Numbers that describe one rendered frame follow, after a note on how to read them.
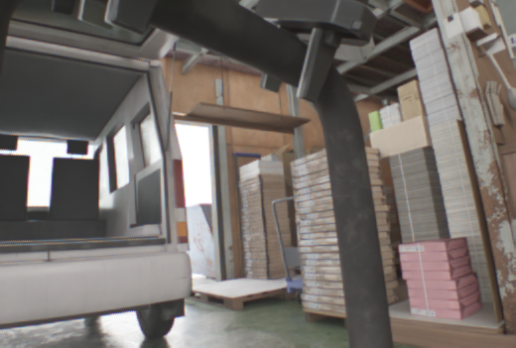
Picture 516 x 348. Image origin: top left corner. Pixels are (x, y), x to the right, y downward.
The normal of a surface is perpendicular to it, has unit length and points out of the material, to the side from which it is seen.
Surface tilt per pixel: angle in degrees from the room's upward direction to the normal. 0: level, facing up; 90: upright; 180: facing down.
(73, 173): 93
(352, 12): 111
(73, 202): 93
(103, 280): 87
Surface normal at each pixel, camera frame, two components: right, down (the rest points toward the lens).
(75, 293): 0.59, -0.23
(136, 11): 0.70, 0.27
